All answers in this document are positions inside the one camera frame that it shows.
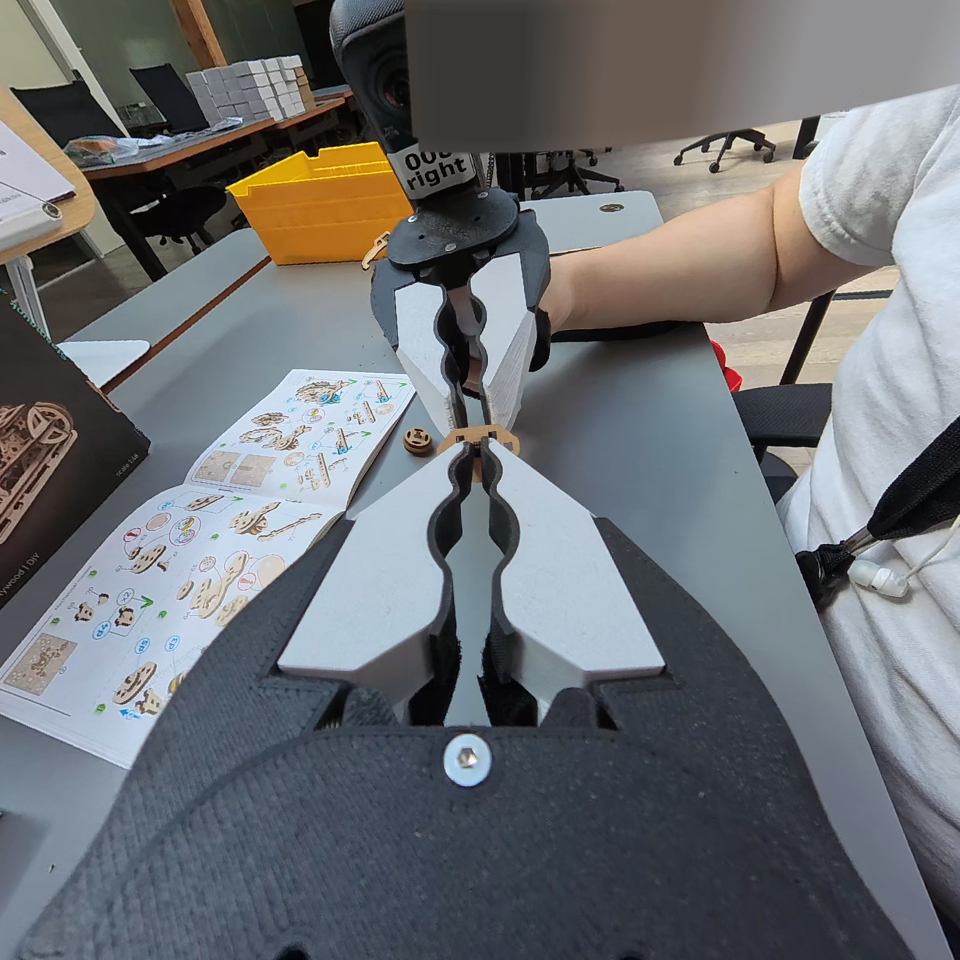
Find open instruction booklet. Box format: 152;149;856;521
0;369;417;770

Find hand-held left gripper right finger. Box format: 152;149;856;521
482;438;669;725

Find black office chair base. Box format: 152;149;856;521
672;129;778;175
517;150;625;201

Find black padded wrist rest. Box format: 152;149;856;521
549;318;710;346

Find wooden oval frame piece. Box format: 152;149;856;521
437;422;521;483

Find clear bag of parts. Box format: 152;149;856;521
63;135;141;168

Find yellow plastic bin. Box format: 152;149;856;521
226;141;415;267

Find black model kit box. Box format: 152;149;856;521
0;300;151;610

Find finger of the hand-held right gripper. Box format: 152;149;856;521
466;252;540;432
393;279;470;438

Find stack of small white boxes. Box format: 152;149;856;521
185;54;309;123

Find black mesh office chair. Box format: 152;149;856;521
9;78;123;149
129;63;211;136

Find wooden clipboard stand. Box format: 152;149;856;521
0;86;97;265

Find black neck strap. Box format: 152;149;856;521
795;420;960;610

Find person's white shirt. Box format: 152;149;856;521
776;84;960;927

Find background wooden desk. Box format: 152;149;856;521
81;93;348;181

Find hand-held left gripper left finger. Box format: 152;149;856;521
276;441;475;727

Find person's right forearm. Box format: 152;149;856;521
540;161;849;335

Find white earphone cable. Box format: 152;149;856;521
847;517;960;600

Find grey desk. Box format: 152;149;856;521
0;191;954;960

